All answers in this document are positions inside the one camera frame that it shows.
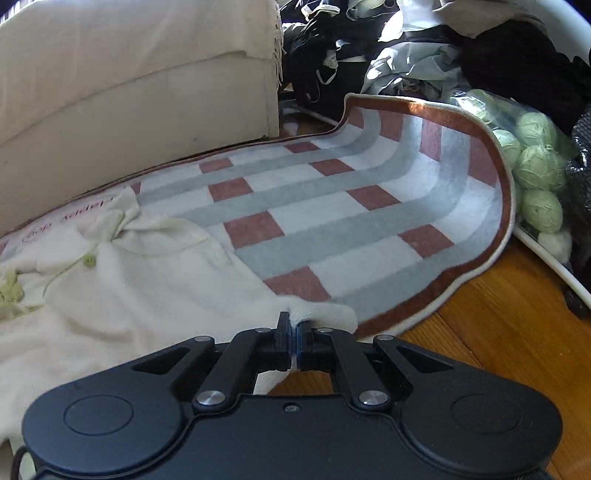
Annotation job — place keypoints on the pile of dark clothes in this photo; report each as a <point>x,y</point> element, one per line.
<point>332,55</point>

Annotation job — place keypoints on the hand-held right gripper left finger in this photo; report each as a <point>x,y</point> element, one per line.
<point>282,346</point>

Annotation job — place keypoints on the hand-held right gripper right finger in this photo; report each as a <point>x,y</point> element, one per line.
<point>305,350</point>

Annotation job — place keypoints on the cream knit shirt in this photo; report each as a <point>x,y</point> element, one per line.
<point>138,286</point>

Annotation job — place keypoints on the beige sofa cushion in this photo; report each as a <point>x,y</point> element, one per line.
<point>115,69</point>

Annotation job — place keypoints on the bag of green yarn balls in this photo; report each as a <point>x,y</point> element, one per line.
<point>535,166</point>

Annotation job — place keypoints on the checkered grey and red rug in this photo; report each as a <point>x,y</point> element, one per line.
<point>323,207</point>

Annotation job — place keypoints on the black knit garment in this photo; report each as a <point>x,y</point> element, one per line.
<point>521,74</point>

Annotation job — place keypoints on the white basket rim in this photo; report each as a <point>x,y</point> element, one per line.
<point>554,270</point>

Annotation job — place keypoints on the black plastic bag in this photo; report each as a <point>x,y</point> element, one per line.
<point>581,180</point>

